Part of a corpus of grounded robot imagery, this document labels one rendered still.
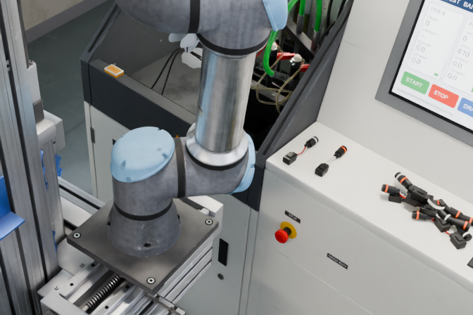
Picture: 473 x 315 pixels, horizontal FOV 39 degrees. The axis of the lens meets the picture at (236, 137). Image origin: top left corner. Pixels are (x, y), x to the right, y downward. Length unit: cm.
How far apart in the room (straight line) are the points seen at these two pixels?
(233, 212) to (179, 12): 102
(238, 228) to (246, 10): 104
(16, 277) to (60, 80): 236
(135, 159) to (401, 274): 70
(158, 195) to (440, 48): 74
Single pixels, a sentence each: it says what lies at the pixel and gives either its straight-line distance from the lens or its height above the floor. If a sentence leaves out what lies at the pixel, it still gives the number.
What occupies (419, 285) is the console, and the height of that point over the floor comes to 88.
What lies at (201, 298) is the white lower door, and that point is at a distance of 227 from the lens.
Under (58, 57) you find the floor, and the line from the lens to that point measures 385.
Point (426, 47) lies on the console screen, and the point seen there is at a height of 128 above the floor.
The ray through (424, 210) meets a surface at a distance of 160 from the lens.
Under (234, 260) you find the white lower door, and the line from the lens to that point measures 201.
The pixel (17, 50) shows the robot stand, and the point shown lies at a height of 149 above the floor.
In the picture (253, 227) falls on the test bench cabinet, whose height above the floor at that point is 73.
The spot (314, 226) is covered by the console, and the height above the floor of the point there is 87.
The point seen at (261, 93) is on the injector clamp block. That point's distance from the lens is 189.
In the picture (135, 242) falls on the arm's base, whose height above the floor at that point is 107.
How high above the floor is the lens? 208
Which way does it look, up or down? 40 degrees down
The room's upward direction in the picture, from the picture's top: 5 degrees clockwise
